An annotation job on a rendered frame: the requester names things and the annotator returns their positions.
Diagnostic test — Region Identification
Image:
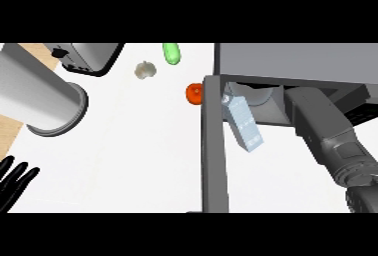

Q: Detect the orange round fruit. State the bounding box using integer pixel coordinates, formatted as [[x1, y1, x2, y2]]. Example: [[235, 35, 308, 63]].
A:
[[185, 82, 206, 106]]

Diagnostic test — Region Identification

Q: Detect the dark grey microwave door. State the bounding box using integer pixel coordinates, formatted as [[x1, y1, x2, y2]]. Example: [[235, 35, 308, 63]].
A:
[[200, 74, 232, 214]]

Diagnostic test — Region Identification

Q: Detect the pale garlic bulb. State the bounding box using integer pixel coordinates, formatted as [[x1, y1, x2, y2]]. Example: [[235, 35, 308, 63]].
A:
[[133, 60, 159, 81]]

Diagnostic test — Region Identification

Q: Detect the pale blue milk carton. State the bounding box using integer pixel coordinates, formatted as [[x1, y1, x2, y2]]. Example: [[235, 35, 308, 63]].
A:
[[221, 93, 266, 154]]

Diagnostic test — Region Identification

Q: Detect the green cucumber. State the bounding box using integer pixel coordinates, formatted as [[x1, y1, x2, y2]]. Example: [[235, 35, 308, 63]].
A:
[[163, 42, 184, 66]]

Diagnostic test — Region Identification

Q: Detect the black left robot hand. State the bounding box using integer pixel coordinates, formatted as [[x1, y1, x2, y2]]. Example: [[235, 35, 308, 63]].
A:
[[0, 154, 43, 214]]

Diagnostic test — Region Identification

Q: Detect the silver and black toaster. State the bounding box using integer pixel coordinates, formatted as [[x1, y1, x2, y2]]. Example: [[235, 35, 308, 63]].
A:
[[43, 42, 126, 78]]

